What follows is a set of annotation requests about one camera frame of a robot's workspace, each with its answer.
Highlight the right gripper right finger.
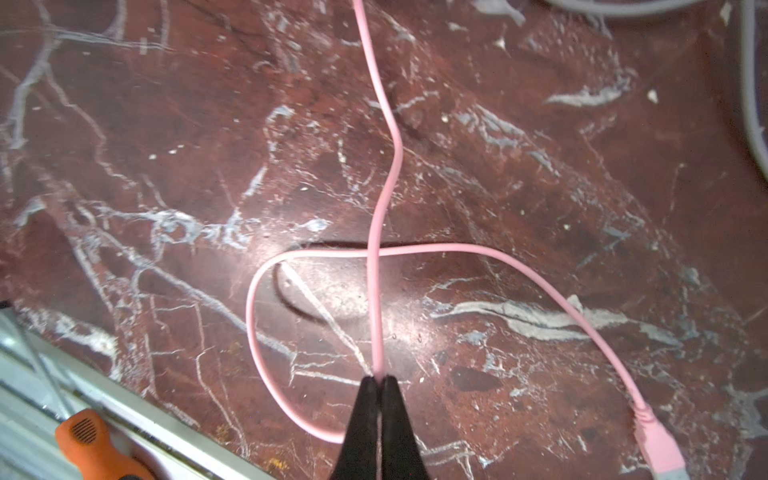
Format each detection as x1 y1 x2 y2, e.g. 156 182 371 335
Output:
381 375 430 480

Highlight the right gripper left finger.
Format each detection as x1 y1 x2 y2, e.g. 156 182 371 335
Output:
330 376 379 480

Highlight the orange handled screwdriver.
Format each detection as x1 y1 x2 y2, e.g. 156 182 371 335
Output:
7 320 155 480

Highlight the aluminium front rail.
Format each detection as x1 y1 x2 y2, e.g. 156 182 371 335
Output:
1 303 269 479

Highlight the white headphone cable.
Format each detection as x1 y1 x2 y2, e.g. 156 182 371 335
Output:
542 0 768 181

